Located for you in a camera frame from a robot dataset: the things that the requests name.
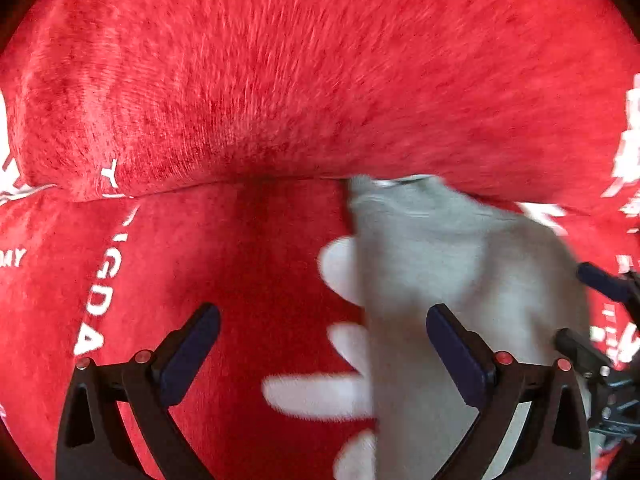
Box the red printed sofa cover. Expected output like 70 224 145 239
0 0 640 480

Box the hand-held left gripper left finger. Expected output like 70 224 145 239
54 302 222 480

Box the grey knitted sock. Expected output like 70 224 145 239
345 174 592 480

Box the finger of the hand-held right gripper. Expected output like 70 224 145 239
554 328 617 378
576 261 640 305

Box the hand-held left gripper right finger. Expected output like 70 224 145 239
426 303 592 480

